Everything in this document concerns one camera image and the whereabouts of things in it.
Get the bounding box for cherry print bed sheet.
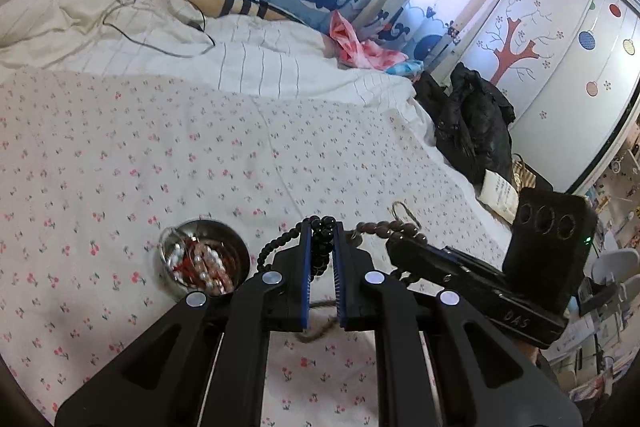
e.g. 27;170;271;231
0;68;507;427

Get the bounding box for brown bead bracelet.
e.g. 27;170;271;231
349;219;432;289

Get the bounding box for white striped quilt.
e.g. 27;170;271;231
0;0;420;120

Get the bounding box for dark bead necklace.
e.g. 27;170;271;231
256;215;342;344

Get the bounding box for white wardrobe with tree decal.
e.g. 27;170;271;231
459;0;640;195

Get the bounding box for pink patterned cloth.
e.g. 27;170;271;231
326;11;407;71

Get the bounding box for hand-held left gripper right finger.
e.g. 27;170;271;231
332;221;584;427

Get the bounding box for tan striped pillow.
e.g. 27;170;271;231
174;0;307;26

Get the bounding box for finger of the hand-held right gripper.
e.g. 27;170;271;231
441;246;507;280
386;237;503;305

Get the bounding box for silver bangle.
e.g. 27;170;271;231
160;227;187;280

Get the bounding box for red cord bracelet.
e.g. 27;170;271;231
176;234;203;284

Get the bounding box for black jacket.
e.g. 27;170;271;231
414;61;517;188

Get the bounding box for light blue cloth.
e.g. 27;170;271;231
384;58;427;81

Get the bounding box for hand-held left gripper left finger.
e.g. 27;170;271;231
54;218;314;427

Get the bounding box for white paper bag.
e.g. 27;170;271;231
476;168;522;224

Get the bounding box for cluttered desk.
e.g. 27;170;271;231
547;142;640;408

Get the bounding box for pink pearl bead bracelet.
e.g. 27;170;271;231
192;241;237;297

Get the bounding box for round metal bowl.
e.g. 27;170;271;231
159;219;251;304

